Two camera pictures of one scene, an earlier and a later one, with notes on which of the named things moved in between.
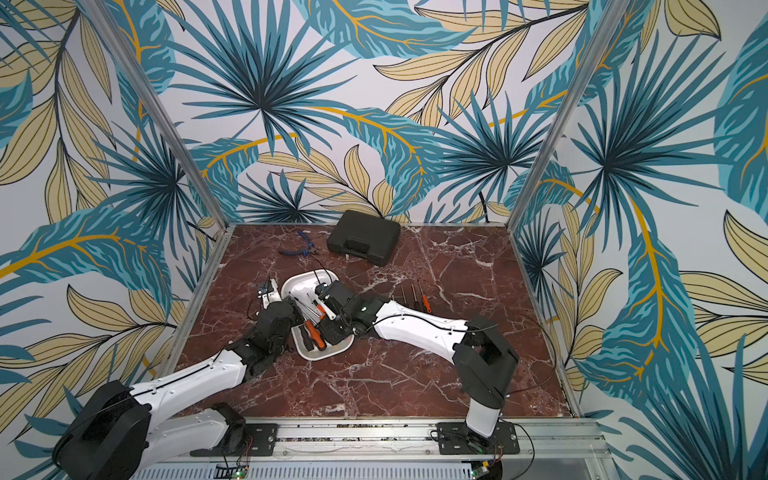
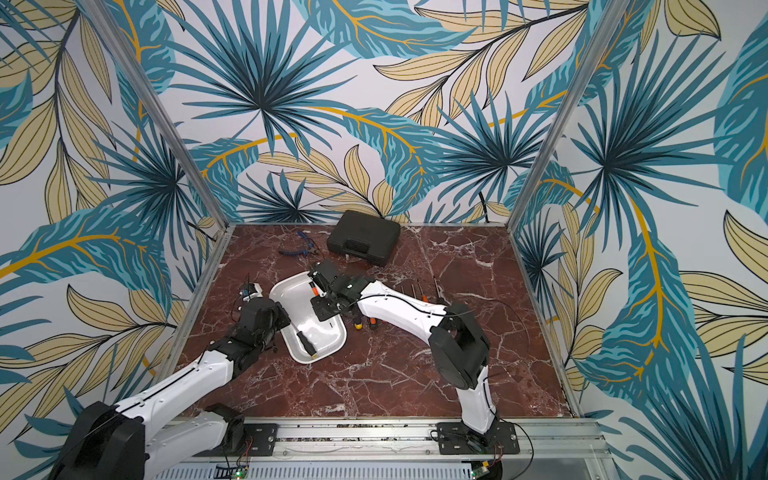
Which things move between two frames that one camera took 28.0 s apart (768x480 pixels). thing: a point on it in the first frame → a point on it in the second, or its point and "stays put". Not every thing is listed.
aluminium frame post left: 131,67 stays put
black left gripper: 297,316 → 283,319
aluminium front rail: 402,450 stays put
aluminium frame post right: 613,18 stays put
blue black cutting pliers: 311,248 stays put
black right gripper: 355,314 → 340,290
